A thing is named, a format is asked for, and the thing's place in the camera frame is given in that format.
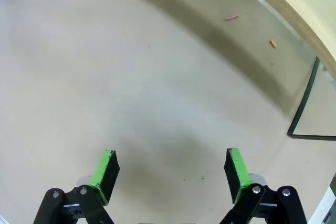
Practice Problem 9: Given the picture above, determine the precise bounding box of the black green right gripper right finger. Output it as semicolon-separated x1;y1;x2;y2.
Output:
219;147;308;224

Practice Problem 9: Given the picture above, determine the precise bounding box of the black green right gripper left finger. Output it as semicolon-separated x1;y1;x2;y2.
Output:
33;149;121;224

